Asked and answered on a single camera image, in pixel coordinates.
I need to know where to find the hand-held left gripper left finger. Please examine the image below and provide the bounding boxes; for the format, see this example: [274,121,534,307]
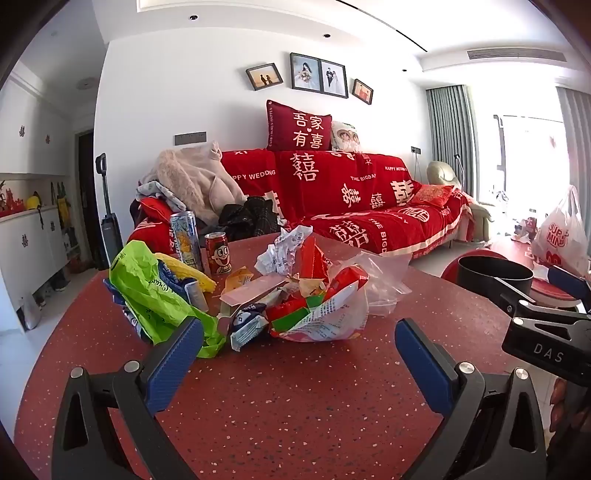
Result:
[52,316,206,480]

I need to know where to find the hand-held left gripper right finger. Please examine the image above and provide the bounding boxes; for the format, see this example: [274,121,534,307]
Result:
[394,318,549,480]

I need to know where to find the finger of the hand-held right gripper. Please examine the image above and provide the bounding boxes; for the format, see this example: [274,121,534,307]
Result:
[495,276,580,321]
[547,264,591,305]

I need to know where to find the black round bin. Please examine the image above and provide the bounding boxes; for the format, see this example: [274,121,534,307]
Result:
[457,256,535,320]

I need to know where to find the green plastic bag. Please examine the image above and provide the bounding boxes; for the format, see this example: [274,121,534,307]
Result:
[109,240,227,360]

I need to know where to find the yellow snack bag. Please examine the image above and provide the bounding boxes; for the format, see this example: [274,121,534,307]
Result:
[154,252,217,294]

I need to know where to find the blue plastic bag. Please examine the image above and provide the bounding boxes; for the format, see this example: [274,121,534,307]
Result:
[104,259,197,343]

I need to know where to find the clear plastic bag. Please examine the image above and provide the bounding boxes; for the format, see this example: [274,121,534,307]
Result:
[323,251,413,319]

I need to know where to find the pile of snack wrappers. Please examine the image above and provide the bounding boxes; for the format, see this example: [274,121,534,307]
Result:
[219,233,371,352]

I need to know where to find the person's right hand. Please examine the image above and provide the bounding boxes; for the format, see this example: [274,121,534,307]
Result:
[551,376,574,445]

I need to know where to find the round red coffee table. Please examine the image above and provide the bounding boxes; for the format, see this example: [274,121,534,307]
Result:
[502,233,591,315]

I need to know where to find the white printed plastic bag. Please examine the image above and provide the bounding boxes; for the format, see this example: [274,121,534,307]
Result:
[531,185,591,280]

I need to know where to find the cluster of small table items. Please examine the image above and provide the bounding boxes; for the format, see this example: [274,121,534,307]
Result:
[510,216,540,244]

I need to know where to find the red drink can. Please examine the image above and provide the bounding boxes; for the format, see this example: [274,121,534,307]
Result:
[204,232,230,276]

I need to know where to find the tall printed drink can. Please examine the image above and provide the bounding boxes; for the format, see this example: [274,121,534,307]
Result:
[170,211,205,273]

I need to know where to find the small embroidered red cushion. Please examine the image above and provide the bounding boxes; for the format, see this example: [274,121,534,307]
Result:
[409,184,455,206]

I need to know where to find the beige leather sofa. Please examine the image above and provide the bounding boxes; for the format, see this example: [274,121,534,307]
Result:
[426,161,492,243]

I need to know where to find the grey green curtain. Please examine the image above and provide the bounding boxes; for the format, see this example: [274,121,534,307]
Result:
[425,85,481,204]
[556,85,591,195]

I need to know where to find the upright vacuum cleaner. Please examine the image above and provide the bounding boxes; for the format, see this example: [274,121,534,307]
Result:
[95,153,124,243]

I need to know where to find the red pillow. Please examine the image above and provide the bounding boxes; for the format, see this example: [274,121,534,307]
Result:
[139,198,177,223]

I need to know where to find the dark plaid clothing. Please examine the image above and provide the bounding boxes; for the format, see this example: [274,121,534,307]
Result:
[218,196,280,241]

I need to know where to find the grey white clothes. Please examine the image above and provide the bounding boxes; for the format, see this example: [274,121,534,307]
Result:
[136,180,185,213]

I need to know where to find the beige fluffy coat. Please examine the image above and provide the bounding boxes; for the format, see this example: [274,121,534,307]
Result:
[141,141,247,227]

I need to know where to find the yellow black hanging bag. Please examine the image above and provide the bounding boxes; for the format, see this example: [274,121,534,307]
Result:
[55,182,72,227]

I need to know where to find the white cabinet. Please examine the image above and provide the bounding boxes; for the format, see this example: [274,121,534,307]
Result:
[0,69,81,324]

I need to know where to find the dark door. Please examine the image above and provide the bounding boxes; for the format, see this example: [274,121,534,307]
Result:
[78,130,100,259]

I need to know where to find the red covered sofa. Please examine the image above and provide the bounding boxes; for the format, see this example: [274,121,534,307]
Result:
[127,148,474,259]

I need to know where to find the cartoon printed cushion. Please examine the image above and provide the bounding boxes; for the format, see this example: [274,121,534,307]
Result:
[330,121,362,153]

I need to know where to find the large red printed cushion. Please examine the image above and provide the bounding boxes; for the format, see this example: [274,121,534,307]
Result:
[265,99,333,152]

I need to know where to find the couple portrait frame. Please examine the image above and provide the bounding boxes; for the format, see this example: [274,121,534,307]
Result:
[320,59,348,99]

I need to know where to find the sunset photo frame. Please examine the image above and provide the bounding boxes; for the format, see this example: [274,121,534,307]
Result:
[246,63,281,92]

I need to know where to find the bride portrait frame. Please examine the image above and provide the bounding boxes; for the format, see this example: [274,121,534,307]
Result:
[290,52,321,93]

